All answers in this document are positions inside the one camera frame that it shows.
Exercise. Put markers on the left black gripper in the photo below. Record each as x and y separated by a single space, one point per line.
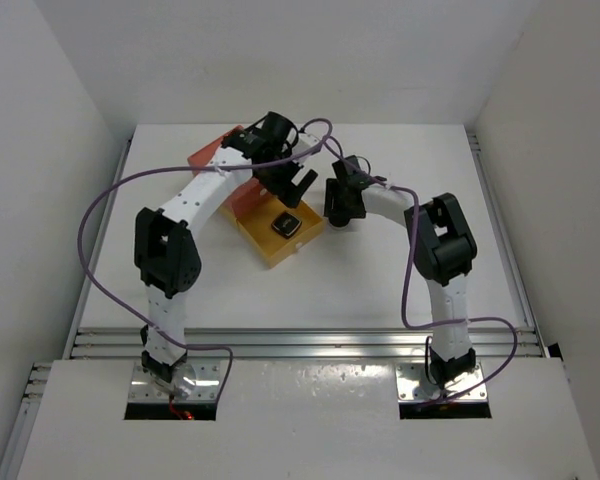
284 185

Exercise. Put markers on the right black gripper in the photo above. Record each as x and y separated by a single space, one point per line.
334 205

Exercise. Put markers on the black square compact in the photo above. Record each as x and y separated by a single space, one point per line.
286 224

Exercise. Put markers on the yellow drawer box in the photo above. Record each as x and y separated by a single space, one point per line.
257 221

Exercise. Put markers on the black round compact jar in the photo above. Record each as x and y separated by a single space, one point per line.
338 227

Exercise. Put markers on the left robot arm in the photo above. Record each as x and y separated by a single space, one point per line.
167 257

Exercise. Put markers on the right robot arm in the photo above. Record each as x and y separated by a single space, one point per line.
441 249

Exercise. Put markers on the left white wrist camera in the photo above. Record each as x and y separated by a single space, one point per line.
307 145

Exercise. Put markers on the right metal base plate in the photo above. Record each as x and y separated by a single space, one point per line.
413 387

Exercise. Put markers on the metal base plate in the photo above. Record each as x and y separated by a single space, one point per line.
196 382
413 387

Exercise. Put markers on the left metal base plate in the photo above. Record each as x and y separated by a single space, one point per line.
196 382

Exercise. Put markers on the aluminium rail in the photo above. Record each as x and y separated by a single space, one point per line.
488 342

